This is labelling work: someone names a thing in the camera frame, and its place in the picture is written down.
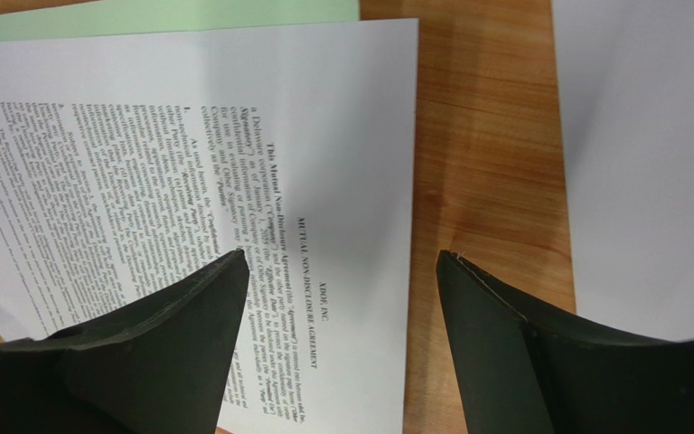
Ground printed white document sheet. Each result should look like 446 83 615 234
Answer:
0 19 419 433

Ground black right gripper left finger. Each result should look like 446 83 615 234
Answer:
0 250 249 433

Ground green clipboard folder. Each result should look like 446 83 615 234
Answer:
0 0 361 42

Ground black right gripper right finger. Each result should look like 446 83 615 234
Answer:
436 250 694 433

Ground white paper sheet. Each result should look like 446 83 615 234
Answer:
551 1 694 341

